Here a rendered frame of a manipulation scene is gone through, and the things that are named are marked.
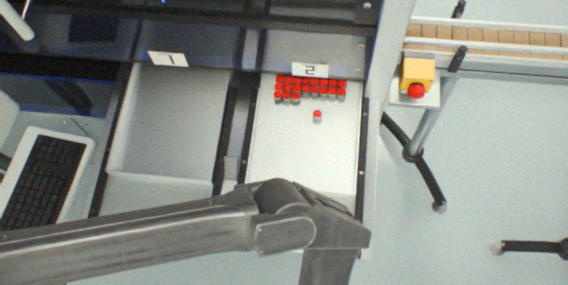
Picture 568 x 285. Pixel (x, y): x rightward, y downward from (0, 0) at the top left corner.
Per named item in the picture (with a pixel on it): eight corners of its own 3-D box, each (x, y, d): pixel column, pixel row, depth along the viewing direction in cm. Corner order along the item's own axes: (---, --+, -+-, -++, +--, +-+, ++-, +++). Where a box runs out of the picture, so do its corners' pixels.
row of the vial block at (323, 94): (275, 90, 140) (275, 81, 136) (345, 95, 139) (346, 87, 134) (275, 97, 139) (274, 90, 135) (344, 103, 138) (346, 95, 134)
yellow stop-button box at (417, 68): (399, 65, 133) (403, 50, 126) (428, 67, 132) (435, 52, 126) (398, 92, 130) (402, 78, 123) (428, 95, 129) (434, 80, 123)
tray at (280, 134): (264, 65, 143) (263, 58, 140) (362, 73, 141) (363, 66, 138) (246, 188, 130) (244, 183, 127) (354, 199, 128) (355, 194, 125)
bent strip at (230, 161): (227, 164, 133) (224, 156, 127) (239, 165, 133) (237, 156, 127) (217, 220, 127) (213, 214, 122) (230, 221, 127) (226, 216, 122)
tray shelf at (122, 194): (124, 57, 148) (122, 54, 147) (380, 78, 143) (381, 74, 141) (79, 231, 130) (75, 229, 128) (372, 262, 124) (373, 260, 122)
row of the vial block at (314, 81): (276, 82, 141) (275, 73, 137) (346, 88, 139) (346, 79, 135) (275, 90, 140) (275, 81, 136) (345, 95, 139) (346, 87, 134)
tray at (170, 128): (139, 56, 146) (136, 49, 143) (234, 63, 144) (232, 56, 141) (110, 175, 133) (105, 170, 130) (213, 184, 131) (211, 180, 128)
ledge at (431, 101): (389, 58, 145) (390, 55, 143) (438, 63, 144) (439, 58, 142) (387, 106, 139) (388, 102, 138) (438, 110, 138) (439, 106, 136)
